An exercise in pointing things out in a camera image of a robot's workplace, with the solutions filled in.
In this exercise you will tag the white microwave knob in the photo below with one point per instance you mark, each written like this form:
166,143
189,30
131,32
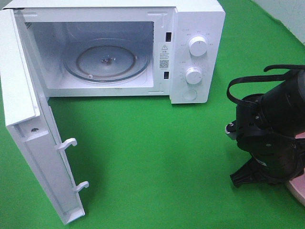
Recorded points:
193,75
198,46

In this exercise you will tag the pink round plate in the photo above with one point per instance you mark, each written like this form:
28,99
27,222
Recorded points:
296,181

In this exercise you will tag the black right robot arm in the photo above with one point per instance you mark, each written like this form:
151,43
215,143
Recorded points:
267,125

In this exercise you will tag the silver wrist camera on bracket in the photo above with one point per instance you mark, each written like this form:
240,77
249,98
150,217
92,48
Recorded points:
230,130

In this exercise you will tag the round white door release button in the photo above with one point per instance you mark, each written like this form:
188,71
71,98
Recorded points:
190,95

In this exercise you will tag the white microwave door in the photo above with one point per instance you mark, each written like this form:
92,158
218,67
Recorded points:
30,121

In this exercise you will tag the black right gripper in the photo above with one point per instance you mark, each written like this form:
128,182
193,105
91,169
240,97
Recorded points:
271,166

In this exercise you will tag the green table cloth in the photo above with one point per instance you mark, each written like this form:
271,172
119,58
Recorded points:
156,165

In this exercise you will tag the glass microwave turntable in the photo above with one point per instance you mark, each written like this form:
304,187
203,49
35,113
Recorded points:
107,60

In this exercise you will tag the white microwave oven body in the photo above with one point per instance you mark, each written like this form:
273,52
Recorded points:
168,24

